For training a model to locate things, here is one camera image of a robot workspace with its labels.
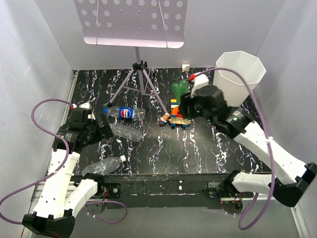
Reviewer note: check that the small white wall bracket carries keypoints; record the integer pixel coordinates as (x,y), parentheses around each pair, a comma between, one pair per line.
(185,67)

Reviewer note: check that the orange curved toy piece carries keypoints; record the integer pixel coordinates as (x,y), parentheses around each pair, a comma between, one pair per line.
(175,113)

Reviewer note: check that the green plastic bottle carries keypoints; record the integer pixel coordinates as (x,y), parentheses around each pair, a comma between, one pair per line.
(179,88)

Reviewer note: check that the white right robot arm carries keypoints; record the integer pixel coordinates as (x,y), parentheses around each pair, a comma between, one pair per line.
(289,178)

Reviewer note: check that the yellow white blue toy bricks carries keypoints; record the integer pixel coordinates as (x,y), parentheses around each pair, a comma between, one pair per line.
(173,103)

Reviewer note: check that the Pepsi label plastic bottle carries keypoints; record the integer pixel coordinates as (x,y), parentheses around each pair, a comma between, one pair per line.
(125,112)

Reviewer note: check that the beige toy brick vehicle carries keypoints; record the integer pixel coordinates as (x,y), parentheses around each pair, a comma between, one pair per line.
(174,122)

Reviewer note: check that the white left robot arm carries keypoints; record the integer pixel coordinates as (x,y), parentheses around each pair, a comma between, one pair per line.
(55,212)

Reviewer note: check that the small colourful toy figure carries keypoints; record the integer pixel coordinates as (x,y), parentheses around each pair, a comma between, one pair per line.
(164,119)

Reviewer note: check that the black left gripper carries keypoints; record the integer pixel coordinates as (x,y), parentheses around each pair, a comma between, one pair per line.
(103,132)

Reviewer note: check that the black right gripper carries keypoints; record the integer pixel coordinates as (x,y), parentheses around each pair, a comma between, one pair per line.
(185,101)

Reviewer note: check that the crushed clear bottle white cap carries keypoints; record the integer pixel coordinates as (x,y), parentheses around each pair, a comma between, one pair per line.
(105,166)

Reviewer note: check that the large clear plastic bottle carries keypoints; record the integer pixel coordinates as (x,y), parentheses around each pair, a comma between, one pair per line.
(126,132)

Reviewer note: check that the white perforated music stand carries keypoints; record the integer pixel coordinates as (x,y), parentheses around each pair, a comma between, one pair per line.
(134,23)

